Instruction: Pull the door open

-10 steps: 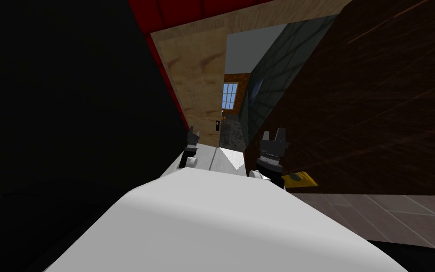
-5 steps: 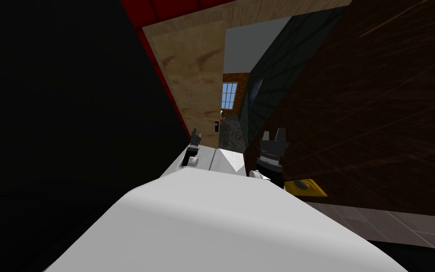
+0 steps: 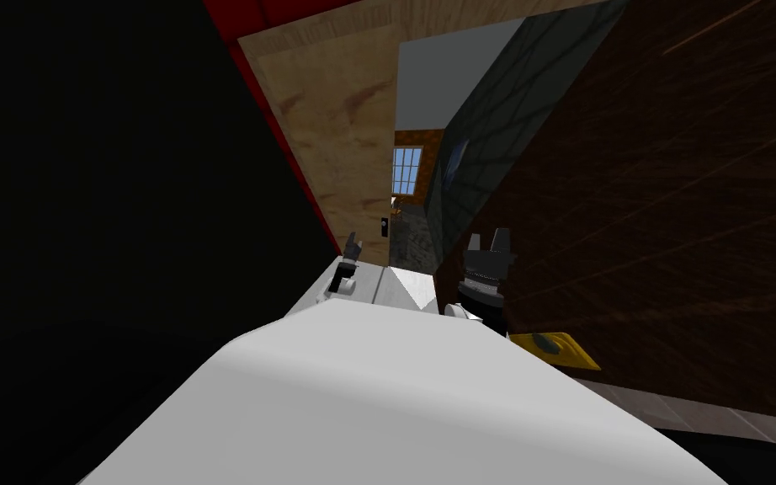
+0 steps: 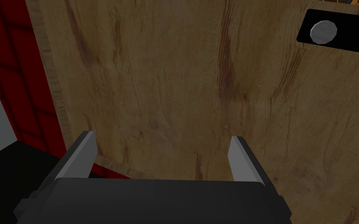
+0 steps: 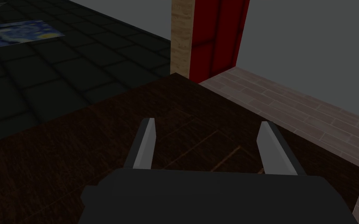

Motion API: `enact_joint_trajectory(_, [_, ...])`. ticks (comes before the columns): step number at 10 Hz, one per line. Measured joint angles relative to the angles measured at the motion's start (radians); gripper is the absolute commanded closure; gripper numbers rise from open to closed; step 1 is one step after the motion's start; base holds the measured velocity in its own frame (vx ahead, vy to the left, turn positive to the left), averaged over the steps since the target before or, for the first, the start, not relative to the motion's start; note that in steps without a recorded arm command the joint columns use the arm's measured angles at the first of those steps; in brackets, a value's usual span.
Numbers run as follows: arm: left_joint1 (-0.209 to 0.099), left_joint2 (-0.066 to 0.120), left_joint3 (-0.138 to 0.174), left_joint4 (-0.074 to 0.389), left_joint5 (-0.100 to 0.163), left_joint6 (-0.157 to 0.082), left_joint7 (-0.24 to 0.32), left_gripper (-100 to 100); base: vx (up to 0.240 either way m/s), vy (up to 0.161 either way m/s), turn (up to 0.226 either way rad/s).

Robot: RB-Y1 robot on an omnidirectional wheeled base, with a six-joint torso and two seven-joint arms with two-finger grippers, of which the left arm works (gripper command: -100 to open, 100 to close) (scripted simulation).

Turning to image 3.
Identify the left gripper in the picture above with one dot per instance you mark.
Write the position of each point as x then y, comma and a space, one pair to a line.
351, 253

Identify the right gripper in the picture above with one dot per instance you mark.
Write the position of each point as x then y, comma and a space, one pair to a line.
489, 260

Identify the blue paned window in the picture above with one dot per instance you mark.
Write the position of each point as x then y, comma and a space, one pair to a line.
406, 171

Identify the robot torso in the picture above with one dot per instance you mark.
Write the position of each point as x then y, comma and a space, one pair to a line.
374, 397

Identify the dark brown door leaf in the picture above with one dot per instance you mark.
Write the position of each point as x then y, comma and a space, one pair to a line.
671, 202

